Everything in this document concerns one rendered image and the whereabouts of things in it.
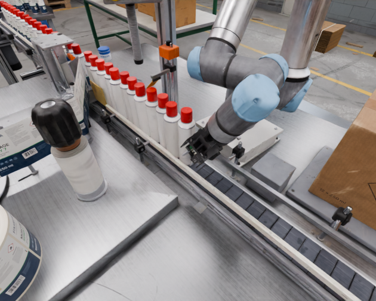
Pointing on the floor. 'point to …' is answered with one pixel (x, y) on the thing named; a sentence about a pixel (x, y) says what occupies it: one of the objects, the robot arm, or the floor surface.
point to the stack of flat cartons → (329, 36)
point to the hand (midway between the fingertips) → (194, 154)
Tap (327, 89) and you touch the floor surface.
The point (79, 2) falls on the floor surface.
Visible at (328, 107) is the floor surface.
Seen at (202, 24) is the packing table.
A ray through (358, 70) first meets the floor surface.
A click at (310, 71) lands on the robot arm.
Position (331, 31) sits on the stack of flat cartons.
